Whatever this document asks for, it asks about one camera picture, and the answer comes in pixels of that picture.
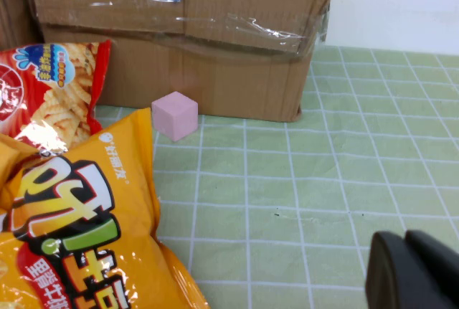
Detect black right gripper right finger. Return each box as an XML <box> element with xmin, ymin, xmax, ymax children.
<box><xmin>404</xmin><ymin>229</ymin><xmax>459</xmax><ymax>309</ymax></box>

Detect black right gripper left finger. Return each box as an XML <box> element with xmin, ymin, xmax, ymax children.
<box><xmin>365</xmin><ymin>230</ymin><xmax>456</xmax><ymax>309</ymax></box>

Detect red shrimp snack bag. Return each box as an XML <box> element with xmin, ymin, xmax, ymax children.
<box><xmin>0</xmin><ymin>39</ymin><xmax>113</xmax><ymax>152</ymax></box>

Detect green checkered tablecloth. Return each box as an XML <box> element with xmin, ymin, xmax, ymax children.
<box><xmin>95</xmin><ymin>45</ymin><xmax>459</xmax><ymax>309</ymax></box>

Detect cardboard box with clear tape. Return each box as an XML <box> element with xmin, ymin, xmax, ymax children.
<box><xmin>21</xmin><ymin>0</ymin><xmax>344</xmax><ymax>123</ymax></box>

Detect light pink cube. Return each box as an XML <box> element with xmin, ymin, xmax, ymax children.
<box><xmin>151</xmin><ymin>90</ymin><xmax>199</xmax><ymax>143</ymax></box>

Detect large orange potato chip bag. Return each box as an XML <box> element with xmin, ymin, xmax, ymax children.
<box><xmin>0</xmin><ymin>107</ymin><xmax>211</xmax><ymax>309</ymax></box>

